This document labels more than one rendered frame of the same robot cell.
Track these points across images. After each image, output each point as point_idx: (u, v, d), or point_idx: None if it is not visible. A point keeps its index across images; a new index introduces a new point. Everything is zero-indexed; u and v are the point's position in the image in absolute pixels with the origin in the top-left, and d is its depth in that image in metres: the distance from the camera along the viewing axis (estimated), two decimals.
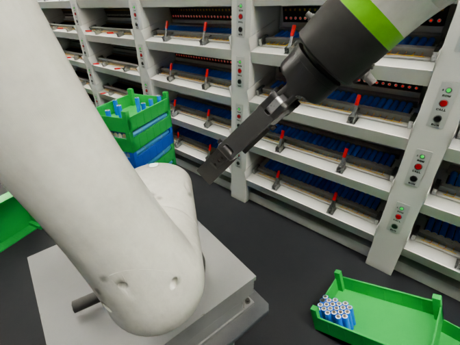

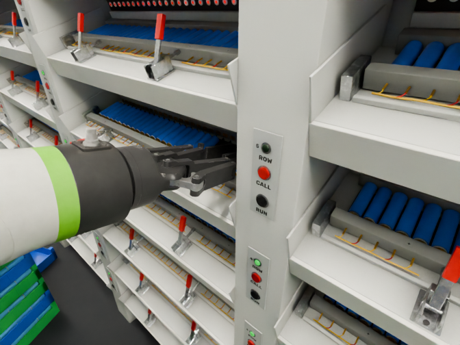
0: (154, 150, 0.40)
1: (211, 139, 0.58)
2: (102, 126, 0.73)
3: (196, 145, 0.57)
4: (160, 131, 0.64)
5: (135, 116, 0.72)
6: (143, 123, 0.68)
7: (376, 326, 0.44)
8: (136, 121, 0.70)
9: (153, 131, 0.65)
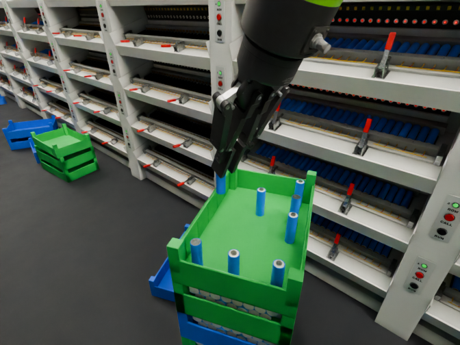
0: (276, 100, 0.40)
1: None
2: None
3: None
4: None
5: None
6: None
7: None
8: None
9: None
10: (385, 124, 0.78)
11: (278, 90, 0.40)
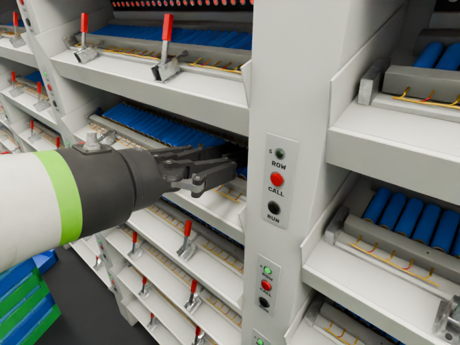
0: (154, 152, 0.40)
1: (217, 142, 0.56)
2: (105, 129, 0.71)
3: None
4: (165, 133, 0.63)
5: (139, 118, 0.71)
6: (147, 126, 0.67)
7: (389, 336, 0.43)
8: (140, 123, 0.69)
9: (158, 133, 0.64)
10: None
11: None
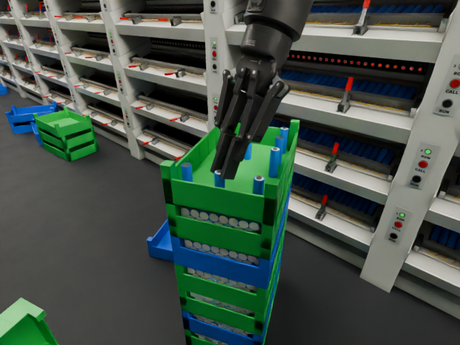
0: (267, 93, 0.41)
1: None
2: None
3: None
4: None
5: None
6: None
7: None
8: None
9: None
10: (367, 87, 0.83)
11: (274, 85, 0.41)
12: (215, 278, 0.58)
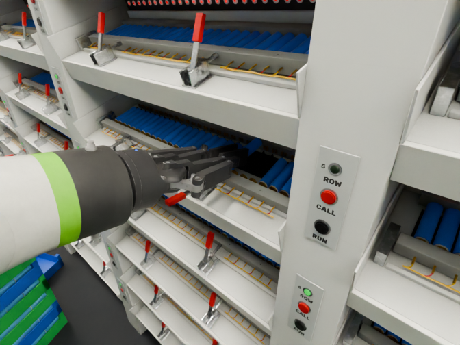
0: None
1: None
2: (119, 134, 0.68)
3: None
4: (185, 139, 0.60)
5: (155, 122, 0.67)
6: (164, 131, 0.63)
7: None
8: (157, 128, 0.65)
9: (176, 139, 0.60)
10: None
11: (189, 186, 0.35)
12: None
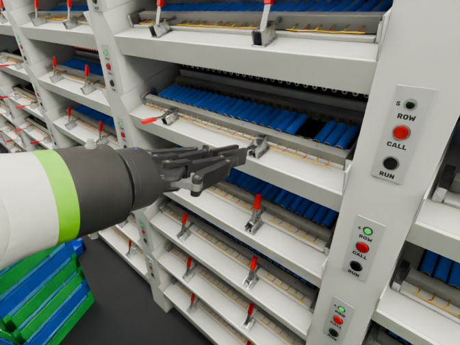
0: None
1: (291, 114, 0.57)
2: (164, 107, 0.72)
3: (276, 120, 0.57)
4: (232, 109, 0.63)
5: (198, 96, 0.71)
6: (210, 103, 0.67)
7: None
8: (202, 100, 0.69)
9: (224, 109, 0.64)
10: None
11: (188, 185, 0.35)
12: None
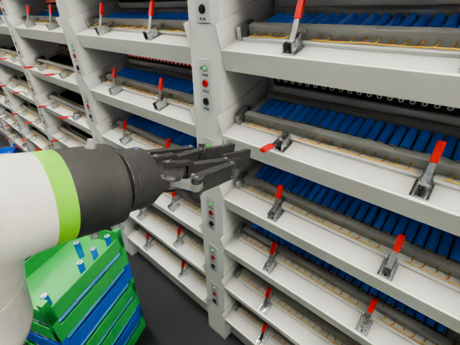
0: None
1: (450, 139, 0.50)
2: (272, 126, 0.65)
3: (435, 147, 0.49)
4: (365, 131, 0.56)
5: (312, 113, 0.64)
6: (333, 122, 0.60)
7: None
8: (319, 119, 0.62)
9: (354, 130, 0.57)
10: None
11: (188, 186, 0.35)
12: None
